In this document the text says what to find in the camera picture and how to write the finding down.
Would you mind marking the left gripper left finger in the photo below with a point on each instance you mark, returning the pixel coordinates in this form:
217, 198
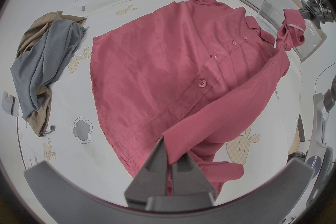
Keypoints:
149, 173

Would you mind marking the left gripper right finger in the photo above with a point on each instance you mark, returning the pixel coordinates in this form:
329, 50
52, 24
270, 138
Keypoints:
190, 178

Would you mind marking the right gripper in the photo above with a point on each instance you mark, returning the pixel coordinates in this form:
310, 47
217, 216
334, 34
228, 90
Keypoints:
308, 13

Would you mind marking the red shirt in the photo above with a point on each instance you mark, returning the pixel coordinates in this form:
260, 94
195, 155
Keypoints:
157, 65

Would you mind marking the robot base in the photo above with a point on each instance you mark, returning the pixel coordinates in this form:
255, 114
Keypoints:
317, 162

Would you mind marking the grey garment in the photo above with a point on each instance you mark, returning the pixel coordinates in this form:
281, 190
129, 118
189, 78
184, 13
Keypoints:
44, 60

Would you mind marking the bed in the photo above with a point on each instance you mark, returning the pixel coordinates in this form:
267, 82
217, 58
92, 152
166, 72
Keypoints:
105, 20

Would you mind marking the brown garment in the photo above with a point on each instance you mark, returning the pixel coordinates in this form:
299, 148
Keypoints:
39, 26

